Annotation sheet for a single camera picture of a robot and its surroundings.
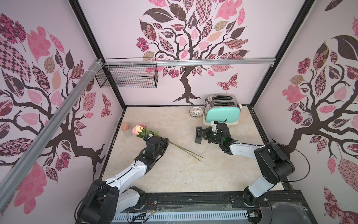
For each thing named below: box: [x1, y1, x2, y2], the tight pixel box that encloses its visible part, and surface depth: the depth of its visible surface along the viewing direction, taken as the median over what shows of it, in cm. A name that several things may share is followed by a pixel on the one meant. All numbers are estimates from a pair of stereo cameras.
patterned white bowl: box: [189, 106, 204, 119], surface depth 116 cm
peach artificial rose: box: [131, 124, 204, 163], surface depth 85 cm
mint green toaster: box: [202, 93, 243, 126], surface depth 101 cm
